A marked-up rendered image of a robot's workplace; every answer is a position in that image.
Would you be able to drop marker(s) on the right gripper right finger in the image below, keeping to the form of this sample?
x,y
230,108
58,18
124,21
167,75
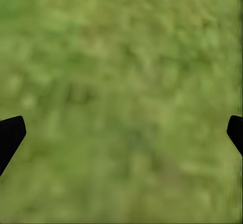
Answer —
x,y
235,132

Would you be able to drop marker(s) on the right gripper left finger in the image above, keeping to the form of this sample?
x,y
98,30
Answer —
x,y
12,132

